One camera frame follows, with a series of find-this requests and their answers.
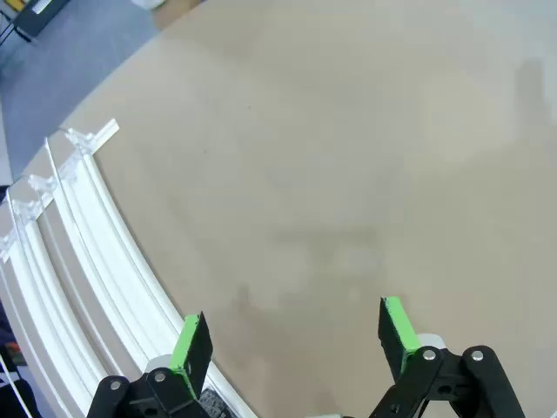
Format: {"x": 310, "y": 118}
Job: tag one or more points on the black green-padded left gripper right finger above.
{"x": 398, "y": 339}

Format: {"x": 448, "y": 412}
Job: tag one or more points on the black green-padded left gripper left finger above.
{"x": 193, "y": 348}

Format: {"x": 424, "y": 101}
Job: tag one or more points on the white plastic can dispenser rack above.
{"x": 109, "y": 261}

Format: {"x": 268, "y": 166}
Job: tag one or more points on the dark grey box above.
{"x": 37, "y": 15}

